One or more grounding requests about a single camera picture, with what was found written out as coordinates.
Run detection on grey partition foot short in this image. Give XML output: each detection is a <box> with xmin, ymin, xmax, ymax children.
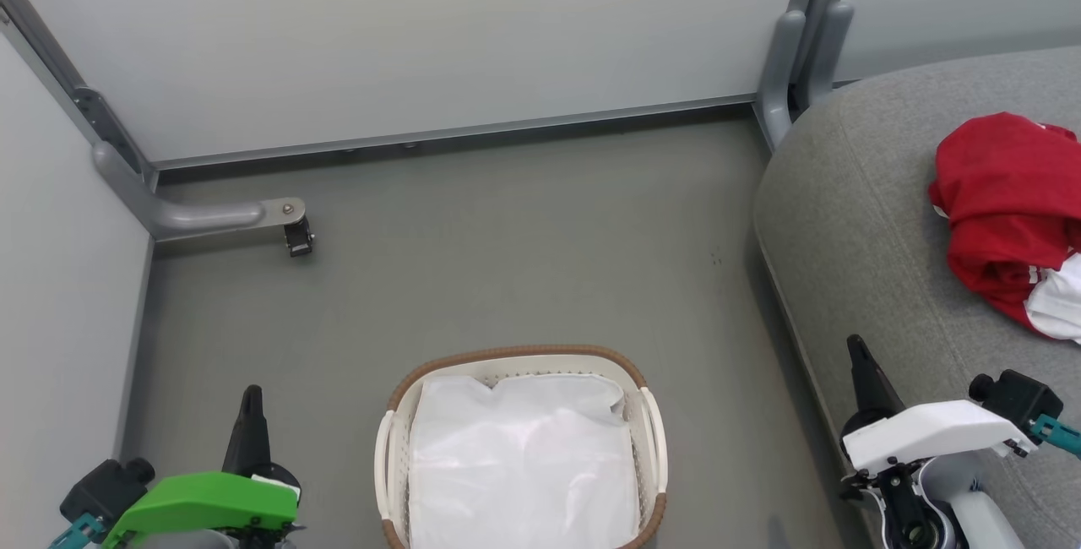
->
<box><xmin>753</xmin><ymin>9</ymin><xmax>808</xmax><ymax>150</ymax></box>
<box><xmin>794</xmin><ymin>1</ymin><xmax>855</xmax><ymax>112</ymax></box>

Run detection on red and white garment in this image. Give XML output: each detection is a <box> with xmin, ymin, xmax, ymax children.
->
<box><xmin>927</xmin><ymin>111</ymin><xmax>1081</xmax><ymax>344</ymax></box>

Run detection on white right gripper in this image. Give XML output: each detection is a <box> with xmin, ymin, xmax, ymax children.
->
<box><xmin>842</xmin><ymin>334</ymin><xmax>1039</xmax><ymax>476</ymax></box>

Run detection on black caster wheel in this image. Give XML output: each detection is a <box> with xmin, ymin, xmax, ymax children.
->
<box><xmin>283</xmin><ymin>217</ymin><xmax>316</xmax><ymax>258</ymax></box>

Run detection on grey partition foot long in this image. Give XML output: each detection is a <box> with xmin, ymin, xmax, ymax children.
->
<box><xmin>91</xmin><ymin>141</ymin><xmax>307</xmax><ymax>242</ymax></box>

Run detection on teal camera cable plug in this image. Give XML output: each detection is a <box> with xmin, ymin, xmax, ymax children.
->
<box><xmin>47</xmin><ymin>513</ymin><xmax>108</xmax><ymax>549</ymax></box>
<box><xmin>1029</xmin><ymin>413</ymin><xmax>1081</xmax><ymax>459</ymax></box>

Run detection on grey partition corner post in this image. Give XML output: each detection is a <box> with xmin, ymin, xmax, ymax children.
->
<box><xmin>0</xmin><ymin>0</ymin><xmax>159</xmax><ymax>191</ymax></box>

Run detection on grey fabric sofa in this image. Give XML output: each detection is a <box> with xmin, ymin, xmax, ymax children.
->
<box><xmin>753</xmin><ymin>46</ymin><xmax>1081</xmax><ymax>549</ymax></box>

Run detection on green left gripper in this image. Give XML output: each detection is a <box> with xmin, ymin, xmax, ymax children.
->
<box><xmin>100</xmin><ymin>384</ymin><xmax>300</xmax><ymax>549</ymax></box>

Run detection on teal right camera cable plug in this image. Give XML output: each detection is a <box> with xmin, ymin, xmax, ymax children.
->
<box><xmin>1029</xmin><ymin>413</ymin><xmax>1081</xmax><ymax>459</ymax></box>

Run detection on teal left camera cable plug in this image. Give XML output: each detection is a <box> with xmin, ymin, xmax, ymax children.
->
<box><xmin>47</xmin><ymin>513</ymin><xmax>108</xmax><ymax>549</ymax></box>

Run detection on grey partition bottom rail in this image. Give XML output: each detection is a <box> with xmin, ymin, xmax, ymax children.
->
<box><xmin>150</xmin><ymin>94</ymin><xmax>758</xmax><ymax>172</ymax></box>

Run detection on white cloth in basket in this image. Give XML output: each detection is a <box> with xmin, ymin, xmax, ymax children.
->
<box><xmin>409</xmin><ymin>372</ymin><xmax>641</xmax><ymax>549</ymax></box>

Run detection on white laundry basket brown rim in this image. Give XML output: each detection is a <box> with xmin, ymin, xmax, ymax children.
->
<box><xmin>373</xmin><ymin>344</ymin><xmax>669</xmax><ymax>549</ymax></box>

